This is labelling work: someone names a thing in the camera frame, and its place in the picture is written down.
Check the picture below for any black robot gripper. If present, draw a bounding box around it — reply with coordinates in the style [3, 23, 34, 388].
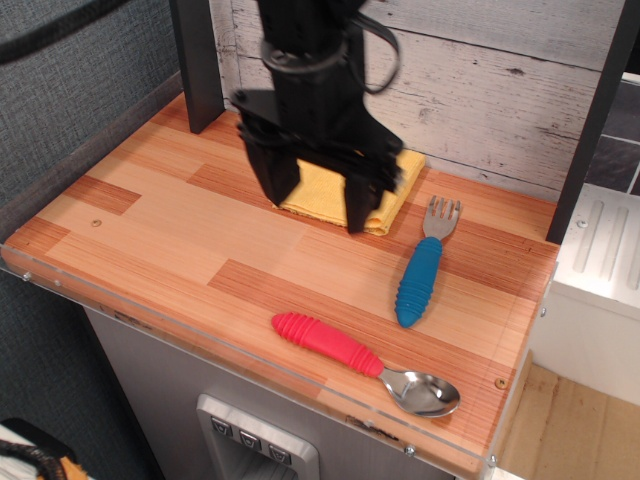
[232, 42, 403, 234]

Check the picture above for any yellow rag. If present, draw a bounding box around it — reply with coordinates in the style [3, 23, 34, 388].
[279, 149, 426, 236]

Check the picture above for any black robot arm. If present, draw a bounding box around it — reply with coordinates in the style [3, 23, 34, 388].
[232, 1, 403, 233]

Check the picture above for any clear acrylic edge guard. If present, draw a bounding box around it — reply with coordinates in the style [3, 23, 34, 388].
[2, 236, 504, 479]

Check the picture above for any grey toy fridge cabinet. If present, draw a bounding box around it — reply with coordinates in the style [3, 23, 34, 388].
[87, 310, 451, 479]

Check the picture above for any silver dispenser panel with buttons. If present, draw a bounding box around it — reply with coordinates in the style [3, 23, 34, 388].
[196, 394, 320, 479]

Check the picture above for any white toy sink unit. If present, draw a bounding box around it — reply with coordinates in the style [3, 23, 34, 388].
[527, 72, 640, 409]

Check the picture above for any orange object at corner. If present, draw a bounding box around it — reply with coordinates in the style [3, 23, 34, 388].
[59, 457, 91, 480]

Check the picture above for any blue handled metal fork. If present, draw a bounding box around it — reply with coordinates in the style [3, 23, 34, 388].
[394, 196, 462, 328]

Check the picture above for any dark left shelf post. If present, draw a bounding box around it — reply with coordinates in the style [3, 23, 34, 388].
[169, 0, 225, 134]

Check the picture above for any dark shelf post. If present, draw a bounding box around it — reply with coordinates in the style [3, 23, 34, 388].
[169, 0, 225, 134]
[546, 0, 639, 245]

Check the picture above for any red handled metal spoon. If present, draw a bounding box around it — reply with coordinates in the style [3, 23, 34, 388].
[271, 312, 461, 418]

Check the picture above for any dark right shelf post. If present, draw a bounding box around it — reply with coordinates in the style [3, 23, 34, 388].
[546, 0, 639, 245]

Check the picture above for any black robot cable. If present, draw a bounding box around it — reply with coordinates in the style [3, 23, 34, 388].
[0, 0, 131, 65]

